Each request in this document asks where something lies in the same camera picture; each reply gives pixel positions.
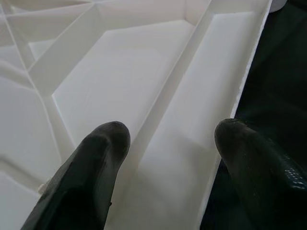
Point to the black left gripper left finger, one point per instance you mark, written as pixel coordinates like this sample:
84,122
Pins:
84,187

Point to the black table cloth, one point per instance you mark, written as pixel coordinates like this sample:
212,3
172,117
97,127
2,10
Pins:
283,72

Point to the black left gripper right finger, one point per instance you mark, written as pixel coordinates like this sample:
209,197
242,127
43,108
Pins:
259,179

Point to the white plastic table top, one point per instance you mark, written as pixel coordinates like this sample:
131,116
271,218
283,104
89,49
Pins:
120,72

